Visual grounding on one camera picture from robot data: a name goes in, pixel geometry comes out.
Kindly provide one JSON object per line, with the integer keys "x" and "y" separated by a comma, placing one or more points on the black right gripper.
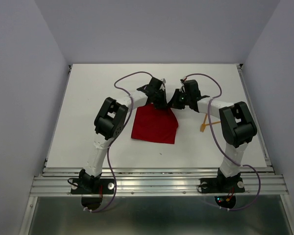
{"x": 172, "y": 103}

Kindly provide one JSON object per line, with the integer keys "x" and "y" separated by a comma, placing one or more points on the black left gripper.
{"x": 162, "y": 105}

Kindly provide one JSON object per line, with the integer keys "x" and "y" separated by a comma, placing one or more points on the red cloth napkin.
{"x": 154, "y": 125}

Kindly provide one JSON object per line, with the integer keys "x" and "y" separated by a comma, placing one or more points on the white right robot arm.
{"x": 237, "y": 124}

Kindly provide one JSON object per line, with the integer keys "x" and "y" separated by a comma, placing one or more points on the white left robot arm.
{"x": 112, "y": 118}

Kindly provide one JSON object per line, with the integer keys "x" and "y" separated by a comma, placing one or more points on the orange plastic fork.
{"x": 203, "y": 125}

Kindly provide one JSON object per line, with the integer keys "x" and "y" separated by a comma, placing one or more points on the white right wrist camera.
{"x": 183, "y": 80}

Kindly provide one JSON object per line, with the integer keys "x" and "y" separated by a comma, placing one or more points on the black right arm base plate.
{"x": 219, "y": 186}

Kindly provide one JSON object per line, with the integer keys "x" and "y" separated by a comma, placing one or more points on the aluminium rail frame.
{"x": 157, "y": 184}

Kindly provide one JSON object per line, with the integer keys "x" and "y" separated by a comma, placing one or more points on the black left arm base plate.
{"x": 103, "y": 186}

